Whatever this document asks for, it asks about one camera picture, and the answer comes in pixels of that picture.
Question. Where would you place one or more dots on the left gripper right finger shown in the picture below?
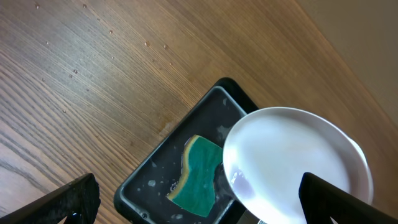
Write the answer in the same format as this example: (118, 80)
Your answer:
(325, 203)

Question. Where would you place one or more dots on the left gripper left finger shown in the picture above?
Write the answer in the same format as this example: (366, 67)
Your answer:
(76, 202)

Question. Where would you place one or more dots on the white plate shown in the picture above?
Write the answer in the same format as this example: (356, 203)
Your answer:
(267, 152)

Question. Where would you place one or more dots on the green yellow sponge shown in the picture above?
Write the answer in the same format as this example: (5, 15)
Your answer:
(194, 191)

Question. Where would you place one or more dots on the black sponge tray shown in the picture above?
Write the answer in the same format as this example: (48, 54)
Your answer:
(141, 198)

